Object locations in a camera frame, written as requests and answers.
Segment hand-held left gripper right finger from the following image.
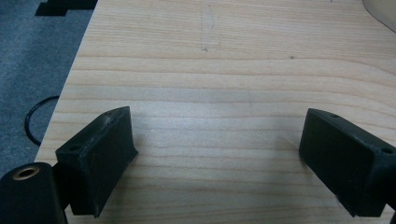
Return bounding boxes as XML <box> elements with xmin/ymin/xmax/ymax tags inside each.
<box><xmin>298</xmin><ymin>107</ymin><xmax>396</xmax><ymax>218</ymax></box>

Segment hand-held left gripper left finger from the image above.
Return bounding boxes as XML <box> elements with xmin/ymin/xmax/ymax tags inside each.
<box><xmin>54</xmin><ymin>105</ymin><xmax>139</xmax><ymax>218</ymax></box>

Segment pale beige object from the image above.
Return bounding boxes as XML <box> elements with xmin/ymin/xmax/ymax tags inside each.
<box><xmin>361</xmin><ymin>0</ymin><xmax>396</xmax><ymax>34</ymax></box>

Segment black stand base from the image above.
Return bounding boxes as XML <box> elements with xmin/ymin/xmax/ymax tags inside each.
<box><xmin>35</xmin><ymin>0</ymin><xmax>99</xmax><ymax>18</ymax></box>

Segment black cable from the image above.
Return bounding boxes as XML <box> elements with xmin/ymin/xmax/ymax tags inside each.
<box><xmin>23</xmin><ymin>95</ymin><xmax>61</xmax><ymax>147</ymax></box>

